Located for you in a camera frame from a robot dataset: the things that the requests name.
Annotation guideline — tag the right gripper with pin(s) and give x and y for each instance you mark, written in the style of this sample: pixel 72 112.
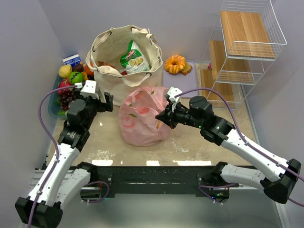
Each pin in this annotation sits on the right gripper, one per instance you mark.
pixel 170 116

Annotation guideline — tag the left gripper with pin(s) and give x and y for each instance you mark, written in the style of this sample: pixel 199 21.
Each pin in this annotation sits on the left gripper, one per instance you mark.
pixel 106 101

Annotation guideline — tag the pink plastic grocery bag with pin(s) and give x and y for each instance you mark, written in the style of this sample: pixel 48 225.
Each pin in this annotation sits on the pink plastic grocery bag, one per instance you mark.
pixel 137 113

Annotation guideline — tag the large red cookie bag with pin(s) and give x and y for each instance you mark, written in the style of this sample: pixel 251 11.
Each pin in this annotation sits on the large red cookie bag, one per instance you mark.
pixel 105 66

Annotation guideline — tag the cream canvas tote bag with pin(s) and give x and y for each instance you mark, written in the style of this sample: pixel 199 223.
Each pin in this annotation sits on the cream canvas tote bag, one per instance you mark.
pixel 109 46

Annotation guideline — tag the green white chips bag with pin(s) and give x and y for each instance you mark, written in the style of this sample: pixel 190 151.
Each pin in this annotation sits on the green white chips bag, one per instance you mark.
pixel 134 60

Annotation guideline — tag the brown bread slice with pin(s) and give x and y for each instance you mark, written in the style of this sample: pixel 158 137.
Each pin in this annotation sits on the brown bread slice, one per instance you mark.
pixel 158 125

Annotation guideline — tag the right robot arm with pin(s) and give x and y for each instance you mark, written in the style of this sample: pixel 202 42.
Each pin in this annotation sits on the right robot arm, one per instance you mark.
pixel 275 176

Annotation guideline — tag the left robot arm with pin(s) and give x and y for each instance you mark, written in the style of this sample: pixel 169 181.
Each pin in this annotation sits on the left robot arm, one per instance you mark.
pixel 44 205

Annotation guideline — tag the lavender food tray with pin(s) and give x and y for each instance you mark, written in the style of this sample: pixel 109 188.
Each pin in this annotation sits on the lavender food tray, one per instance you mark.
pixel 184 83

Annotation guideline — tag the orange fruit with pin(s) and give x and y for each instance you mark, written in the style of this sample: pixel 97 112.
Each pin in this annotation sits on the orange fruit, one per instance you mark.
pixel 88 70

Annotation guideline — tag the green fruit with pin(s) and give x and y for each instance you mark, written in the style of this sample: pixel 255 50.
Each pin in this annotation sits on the green fruit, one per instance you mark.
pixel 76 77

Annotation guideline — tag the dark plum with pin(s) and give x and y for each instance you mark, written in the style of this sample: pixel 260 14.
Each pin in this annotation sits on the dark plum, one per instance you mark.
pixel 78 68

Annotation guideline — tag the pink dragon fruit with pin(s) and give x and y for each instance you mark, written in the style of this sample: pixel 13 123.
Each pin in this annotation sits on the pink dragon fruit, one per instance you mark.
pixel 64 83

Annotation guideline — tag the yellow lemon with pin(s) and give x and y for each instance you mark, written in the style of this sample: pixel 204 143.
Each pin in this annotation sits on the yellow lemon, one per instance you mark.
pixel 65 71

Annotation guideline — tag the orange bundt cake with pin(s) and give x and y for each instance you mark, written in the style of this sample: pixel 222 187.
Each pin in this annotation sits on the orange bundt cake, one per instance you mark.
pixel 175 64

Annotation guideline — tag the blue white carton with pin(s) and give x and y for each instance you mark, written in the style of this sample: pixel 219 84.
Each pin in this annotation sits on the blue white carton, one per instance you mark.
pixel 72 60

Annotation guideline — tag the cake slice behind bundt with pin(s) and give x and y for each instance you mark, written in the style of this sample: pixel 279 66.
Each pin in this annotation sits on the cake slice behind bundt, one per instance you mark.
pixel 187 69

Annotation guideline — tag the teal fruit bin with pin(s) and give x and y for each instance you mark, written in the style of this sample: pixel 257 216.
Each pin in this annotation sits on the teal fruit bin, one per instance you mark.
pixel 53 105

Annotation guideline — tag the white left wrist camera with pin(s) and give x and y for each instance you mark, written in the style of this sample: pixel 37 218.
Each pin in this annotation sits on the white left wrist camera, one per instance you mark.
pixel 88 88

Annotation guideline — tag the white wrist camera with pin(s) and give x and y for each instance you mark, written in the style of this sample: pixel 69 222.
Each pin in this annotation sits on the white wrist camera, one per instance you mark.
pixel 173 96
pixel 88 88

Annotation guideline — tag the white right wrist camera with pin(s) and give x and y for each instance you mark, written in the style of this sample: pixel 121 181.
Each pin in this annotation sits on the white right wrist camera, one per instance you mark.
pixel 173 96

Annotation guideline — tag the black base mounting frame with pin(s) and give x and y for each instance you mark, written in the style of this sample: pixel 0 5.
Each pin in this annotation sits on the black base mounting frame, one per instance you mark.
pixel 109 181

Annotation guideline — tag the aluminium table frame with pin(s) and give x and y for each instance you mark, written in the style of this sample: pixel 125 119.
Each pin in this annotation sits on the aluminium table frame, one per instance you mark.
pixel 39 173

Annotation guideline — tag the white wire shelf rack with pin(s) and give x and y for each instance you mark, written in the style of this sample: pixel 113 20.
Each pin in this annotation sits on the white wire shelf rack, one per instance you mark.
pixel 245 41

